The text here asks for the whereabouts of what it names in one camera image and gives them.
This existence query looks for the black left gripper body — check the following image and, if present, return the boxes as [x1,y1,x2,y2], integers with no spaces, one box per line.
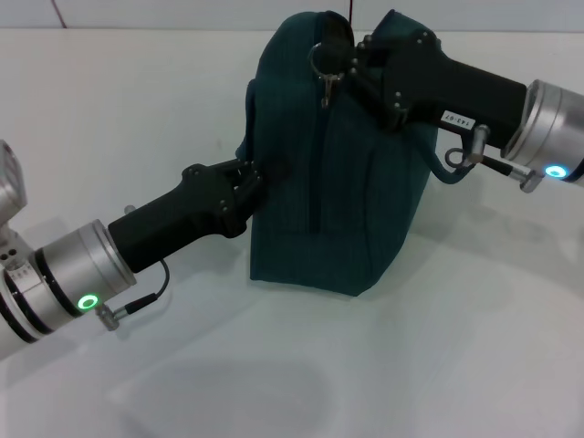
[108,162,251,275]

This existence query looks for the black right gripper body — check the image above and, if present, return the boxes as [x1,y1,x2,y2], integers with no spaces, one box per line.
[381,30,529,148]

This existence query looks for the dark teal insulated lunch bag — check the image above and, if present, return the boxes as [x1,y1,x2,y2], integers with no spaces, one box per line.
[235,9,476,297]

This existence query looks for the dark left arm cable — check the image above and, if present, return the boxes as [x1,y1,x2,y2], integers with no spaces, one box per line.
[95,258,172,332]

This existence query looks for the dark arm cable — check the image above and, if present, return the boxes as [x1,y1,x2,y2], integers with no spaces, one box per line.
[95,258,172,332]
[444,125,539,183]

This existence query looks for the dark right arm cable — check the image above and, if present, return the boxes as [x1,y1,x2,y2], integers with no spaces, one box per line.
[444,125,539,183]

